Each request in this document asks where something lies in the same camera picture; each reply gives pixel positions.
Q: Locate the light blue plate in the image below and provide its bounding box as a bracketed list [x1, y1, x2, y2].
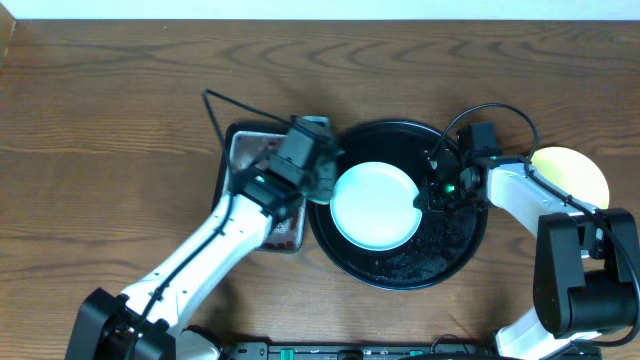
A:
[329, 162, 422, 252]

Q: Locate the yellow plate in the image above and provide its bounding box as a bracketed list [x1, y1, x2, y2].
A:
[532, 147, 610, 208]

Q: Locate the green yellow sponge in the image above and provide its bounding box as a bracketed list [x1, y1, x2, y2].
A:
[307, 192, 333, 205]

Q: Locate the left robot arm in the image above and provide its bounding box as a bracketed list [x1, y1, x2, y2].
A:
[65, 148, 339, 359]

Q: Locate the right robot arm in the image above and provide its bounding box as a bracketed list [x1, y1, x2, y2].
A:
[414, 146, 639, 359]

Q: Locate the rectangular metal baking tray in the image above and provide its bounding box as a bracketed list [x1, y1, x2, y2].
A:
[203, 122, 305, 253]

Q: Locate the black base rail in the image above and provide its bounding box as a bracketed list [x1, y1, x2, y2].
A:
[174, 332, 601, 360]

